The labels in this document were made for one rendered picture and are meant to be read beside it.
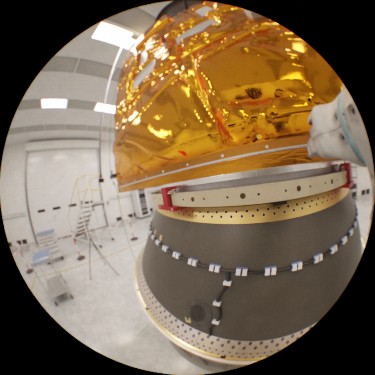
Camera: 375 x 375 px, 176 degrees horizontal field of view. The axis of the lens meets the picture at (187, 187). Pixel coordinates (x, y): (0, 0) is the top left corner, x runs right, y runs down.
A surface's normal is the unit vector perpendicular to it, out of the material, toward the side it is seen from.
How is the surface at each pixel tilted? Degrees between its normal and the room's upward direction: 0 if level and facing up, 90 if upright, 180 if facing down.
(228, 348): 43
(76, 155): 90
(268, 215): 62
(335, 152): 119
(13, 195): 90
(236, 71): 88
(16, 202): 90
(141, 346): 0
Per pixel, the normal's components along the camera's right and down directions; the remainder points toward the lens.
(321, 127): -0.97, 0.11
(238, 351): -0.42, -0.65
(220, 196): -0.57, 0.11
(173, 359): -0.14, -0.99
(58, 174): 0.79, -0.10
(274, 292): -0.43, -0.38
